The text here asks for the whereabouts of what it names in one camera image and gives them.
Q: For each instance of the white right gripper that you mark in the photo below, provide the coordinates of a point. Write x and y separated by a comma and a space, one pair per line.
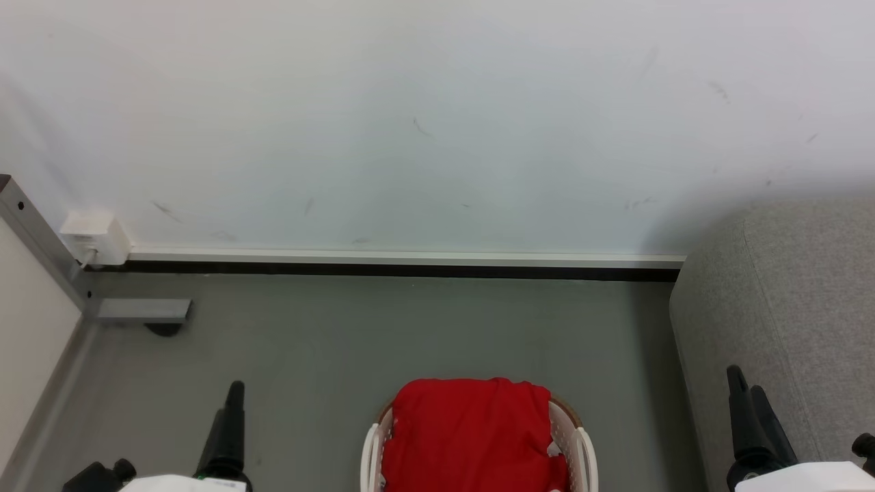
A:
806, 478

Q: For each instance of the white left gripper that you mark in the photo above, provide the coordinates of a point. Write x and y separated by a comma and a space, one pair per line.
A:
184, 484

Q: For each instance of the red garment with white trim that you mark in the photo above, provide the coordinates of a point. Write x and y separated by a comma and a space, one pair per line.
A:
472, 437

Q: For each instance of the white perforated plastic laundry basket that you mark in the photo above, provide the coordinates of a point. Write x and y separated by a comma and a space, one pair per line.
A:
584, 458

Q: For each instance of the grey fabric sofa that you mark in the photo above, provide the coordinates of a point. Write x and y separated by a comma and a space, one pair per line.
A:
793, 301

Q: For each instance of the beige partition panel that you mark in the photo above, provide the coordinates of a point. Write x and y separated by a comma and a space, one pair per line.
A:
31, 328

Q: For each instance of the white and black baseboard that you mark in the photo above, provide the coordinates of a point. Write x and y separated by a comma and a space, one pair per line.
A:
410, 263

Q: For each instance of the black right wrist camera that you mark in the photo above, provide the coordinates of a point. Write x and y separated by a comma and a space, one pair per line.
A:
865, 451

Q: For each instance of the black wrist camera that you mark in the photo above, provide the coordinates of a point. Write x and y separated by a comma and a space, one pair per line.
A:
865, 451
102, 477

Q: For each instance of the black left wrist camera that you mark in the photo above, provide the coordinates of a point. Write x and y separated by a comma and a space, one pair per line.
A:
102, 477

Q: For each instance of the grey metal frame post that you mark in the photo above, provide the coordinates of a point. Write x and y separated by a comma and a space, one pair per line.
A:
130, 311

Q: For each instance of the white wall socket box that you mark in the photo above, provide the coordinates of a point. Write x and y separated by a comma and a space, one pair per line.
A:
96, 236

